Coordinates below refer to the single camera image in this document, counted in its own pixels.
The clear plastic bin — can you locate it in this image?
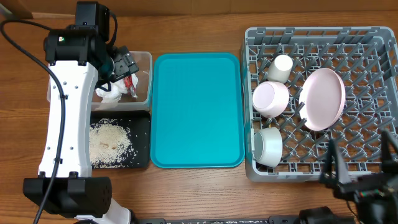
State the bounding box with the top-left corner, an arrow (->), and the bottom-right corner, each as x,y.
49,51 -> 153,111

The cream paper cup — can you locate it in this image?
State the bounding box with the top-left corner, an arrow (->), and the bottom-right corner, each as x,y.
267,55 -> 293,83

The teal serving tray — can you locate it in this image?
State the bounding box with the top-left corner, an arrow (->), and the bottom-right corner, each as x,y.
150,53 -> 245,169

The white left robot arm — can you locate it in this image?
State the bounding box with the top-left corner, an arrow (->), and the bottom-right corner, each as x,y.
23,1 -> 138,223

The black plastic tray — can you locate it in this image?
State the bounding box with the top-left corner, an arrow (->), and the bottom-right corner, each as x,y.
90,111 -> 151,169

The white bowl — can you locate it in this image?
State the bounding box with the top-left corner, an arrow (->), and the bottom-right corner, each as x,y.
254,127 -> 283,167

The white napkin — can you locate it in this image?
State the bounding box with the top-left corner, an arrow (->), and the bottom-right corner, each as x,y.
96,79 -> 133,103

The grey dishwasher rack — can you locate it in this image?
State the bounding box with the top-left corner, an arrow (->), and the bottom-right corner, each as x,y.
241,27 -> 397,182

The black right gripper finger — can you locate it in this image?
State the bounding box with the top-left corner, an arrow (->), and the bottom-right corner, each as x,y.
322,139 -> 351,184
381,129 -> 398,175

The white rice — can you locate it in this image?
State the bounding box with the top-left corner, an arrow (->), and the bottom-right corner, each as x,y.
89,118 -> 137,169

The red candy wrapper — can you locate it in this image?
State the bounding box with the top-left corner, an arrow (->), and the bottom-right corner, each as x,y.
124,73 -> 138,98

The black mounting rail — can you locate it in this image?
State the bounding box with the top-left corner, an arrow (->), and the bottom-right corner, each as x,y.
137,215 -> 308,224

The pink bowl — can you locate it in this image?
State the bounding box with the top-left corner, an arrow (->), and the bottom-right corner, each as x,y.
252,82 -> 289,118

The pink plate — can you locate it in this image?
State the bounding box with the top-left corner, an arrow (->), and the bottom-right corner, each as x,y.
299,68 -> 346,131

